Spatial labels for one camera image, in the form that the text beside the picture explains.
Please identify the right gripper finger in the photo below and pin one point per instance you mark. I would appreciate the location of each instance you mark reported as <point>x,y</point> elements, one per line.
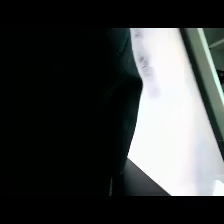
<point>135,183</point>

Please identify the black garment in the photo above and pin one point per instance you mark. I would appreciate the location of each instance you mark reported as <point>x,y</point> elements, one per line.
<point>66,100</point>

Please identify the silver frame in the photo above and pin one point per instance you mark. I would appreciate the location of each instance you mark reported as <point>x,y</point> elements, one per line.
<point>209,50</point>

